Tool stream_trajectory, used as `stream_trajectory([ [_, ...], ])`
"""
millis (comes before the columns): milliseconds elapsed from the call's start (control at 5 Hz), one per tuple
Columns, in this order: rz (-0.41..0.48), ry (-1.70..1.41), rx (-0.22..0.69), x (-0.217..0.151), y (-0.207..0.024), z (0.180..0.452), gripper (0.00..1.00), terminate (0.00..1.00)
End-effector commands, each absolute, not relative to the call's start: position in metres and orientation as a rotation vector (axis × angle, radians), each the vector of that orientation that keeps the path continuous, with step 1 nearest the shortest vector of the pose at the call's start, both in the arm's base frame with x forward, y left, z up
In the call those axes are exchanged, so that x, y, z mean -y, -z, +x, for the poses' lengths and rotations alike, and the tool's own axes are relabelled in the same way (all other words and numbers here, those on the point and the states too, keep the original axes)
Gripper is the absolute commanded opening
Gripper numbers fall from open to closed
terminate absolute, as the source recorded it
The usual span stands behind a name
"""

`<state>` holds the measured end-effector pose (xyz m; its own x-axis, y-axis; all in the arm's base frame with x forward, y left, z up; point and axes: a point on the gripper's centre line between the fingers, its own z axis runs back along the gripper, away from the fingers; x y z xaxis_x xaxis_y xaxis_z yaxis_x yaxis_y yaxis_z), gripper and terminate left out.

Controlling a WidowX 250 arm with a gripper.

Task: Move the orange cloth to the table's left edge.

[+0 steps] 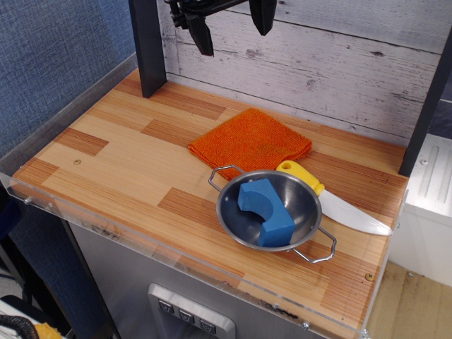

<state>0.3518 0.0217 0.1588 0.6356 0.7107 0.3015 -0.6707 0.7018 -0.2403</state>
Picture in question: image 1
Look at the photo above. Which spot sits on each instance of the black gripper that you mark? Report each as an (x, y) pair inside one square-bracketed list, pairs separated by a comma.
[(191, 14)]

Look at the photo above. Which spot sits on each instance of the orange towel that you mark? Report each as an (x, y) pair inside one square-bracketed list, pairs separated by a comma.
[(252, 140)]

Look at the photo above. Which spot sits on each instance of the clear acrylic shelf guard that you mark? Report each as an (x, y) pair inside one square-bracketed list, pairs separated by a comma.
[(119, 162)]

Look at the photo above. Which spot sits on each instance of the blue arch-shaped block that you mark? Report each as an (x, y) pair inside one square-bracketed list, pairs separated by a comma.
[(261, 198)]

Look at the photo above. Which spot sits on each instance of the stainless steel cabinet front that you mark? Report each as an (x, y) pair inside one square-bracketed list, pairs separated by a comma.
[(123, 274)]

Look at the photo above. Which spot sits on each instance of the white ribbed box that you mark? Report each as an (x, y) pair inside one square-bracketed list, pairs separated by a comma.
[(422, 239)]

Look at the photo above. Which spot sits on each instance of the silver button control panel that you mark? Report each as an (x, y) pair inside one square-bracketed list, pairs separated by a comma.
[(177, 316)]

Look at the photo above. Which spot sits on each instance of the dark left shelf post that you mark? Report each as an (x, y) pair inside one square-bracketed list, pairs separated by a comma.
[(148, 42)]

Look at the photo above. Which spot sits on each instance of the dark shelf post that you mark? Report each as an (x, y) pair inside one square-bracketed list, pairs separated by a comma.
[(148, 42), (427, 113)]

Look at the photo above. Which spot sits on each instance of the steel bowl with wire handles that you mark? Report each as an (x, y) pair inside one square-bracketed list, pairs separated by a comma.
[(244, 227)]

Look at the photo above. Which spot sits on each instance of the yellow-handled white toy knife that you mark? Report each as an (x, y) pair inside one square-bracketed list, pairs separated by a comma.
[(334, 207)]

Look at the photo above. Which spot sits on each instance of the dark right shelf post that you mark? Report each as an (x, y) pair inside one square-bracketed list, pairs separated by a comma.
[(427, 113)]

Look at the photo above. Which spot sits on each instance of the yellow object with black strap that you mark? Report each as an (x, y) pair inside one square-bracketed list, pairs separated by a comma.
[(18, 327)]

